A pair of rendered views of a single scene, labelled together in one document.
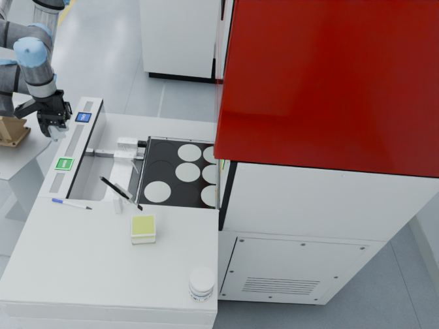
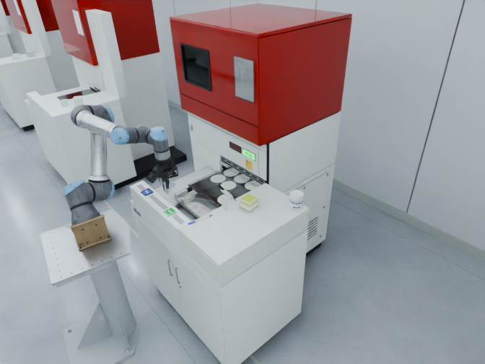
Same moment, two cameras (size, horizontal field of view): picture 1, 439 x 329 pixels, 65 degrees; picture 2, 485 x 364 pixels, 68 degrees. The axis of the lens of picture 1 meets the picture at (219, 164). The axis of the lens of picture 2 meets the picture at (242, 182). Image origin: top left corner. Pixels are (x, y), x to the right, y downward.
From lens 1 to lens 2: 1.34 m
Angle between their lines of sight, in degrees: 29
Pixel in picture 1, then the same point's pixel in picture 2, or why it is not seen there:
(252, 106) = (270, 107)
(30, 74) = (164, 144)
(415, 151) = (325, 102)
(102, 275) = (252, 228)
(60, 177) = (175, 217)
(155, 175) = (215, 195)
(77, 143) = (162, 202)
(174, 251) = (268, 204)
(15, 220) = (89, 344)
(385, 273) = (335, 209)
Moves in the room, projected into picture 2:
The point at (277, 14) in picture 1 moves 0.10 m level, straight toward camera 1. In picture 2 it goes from (271, 62) to (282, 66)
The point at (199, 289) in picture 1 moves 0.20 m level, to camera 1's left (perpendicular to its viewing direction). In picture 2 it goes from (300, 196) to (270, 210)
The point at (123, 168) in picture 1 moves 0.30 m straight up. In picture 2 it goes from (193, 204) to (188, 160)
